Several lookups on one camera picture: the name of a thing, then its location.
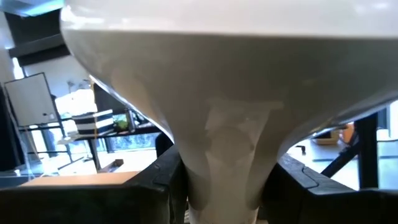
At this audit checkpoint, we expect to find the white board panel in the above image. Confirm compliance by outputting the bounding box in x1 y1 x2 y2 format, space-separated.
3 72 60 128

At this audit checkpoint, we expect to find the black white striped box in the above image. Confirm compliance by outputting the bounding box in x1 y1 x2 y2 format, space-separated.
71 108 115 136

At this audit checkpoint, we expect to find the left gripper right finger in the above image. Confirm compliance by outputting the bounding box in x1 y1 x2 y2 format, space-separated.
259 154 398 224

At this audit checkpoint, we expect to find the black metal stand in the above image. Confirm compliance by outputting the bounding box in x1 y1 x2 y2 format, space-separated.
320 112 379 190

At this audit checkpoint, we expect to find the beige wooden desk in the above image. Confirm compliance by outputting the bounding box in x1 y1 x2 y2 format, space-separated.
19 170 141 187

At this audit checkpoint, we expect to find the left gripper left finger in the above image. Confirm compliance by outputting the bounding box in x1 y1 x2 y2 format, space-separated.
0 144 189 224

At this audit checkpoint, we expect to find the dark computer monitor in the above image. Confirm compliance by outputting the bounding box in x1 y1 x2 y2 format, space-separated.
0 85 26 172

